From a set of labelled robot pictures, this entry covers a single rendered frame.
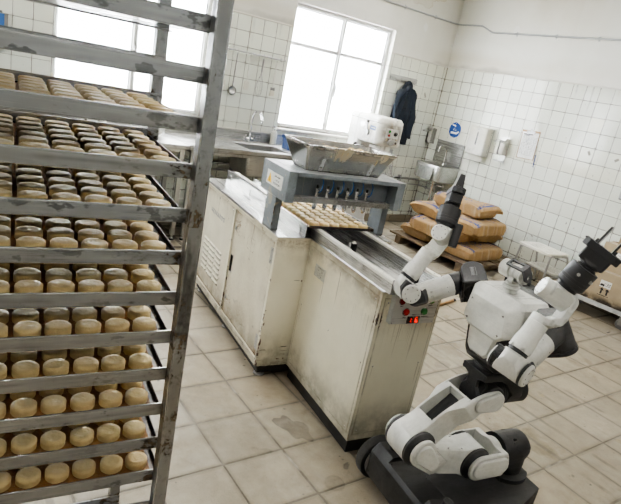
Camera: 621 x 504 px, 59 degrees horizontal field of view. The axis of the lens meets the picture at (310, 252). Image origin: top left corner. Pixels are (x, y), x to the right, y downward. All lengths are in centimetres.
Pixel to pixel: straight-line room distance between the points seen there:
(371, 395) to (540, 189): 448
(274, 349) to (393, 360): 80
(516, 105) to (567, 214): 142
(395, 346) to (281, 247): 78
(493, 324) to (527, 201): 470
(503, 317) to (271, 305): 132
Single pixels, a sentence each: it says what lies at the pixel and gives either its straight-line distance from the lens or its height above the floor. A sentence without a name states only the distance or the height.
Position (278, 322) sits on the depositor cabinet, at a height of 35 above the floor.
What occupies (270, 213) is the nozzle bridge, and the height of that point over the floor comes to 92.
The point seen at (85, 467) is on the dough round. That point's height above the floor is 70.
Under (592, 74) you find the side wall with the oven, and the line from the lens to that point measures 658.
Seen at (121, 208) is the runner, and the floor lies 133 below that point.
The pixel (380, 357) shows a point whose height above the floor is 52.
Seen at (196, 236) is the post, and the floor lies 129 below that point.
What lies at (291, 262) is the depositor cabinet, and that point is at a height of 70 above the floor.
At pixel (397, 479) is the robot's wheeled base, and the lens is 242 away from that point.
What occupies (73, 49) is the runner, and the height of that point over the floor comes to 159.
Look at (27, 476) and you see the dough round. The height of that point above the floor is 70.
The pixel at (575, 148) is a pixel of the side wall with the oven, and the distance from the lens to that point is 652.
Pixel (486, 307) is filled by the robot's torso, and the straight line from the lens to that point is 214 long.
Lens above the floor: 162
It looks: 17 degrees down
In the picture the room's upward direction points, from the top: 11 degrees clockwise
